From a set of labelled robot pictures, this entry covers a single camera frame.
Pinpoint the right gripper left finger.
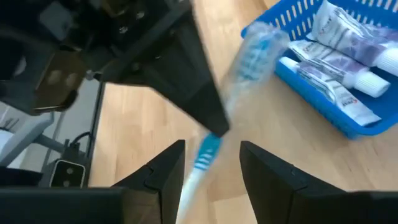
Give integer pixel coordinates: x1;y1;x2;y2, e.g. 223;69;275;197
0;139;187;224

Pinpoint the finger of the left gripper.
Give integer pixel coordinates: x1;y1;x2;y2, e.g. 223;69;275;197
106;8;231;137

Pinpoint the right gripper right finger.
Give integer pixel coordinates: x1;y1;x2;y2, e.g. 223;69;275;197
239;140;398;224

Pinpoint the blue toothbrush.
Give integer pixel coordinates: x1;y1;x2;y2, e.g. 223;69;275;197
175;21;290;224

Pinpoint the black box with white rim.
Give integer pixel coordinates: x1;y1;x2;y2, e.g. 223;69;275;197
49;159;86;189

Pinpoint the grey metal stand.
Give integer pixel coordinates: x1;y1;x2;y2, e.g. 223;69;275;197
0;111;67;169

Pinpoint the blue plastic basket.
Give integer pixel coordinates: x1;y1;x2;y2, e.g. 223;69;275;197
241;0;398;140

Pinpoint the black aluminium table frame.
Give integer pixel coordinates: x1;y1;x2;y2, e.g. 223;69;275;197
88;81;106;162

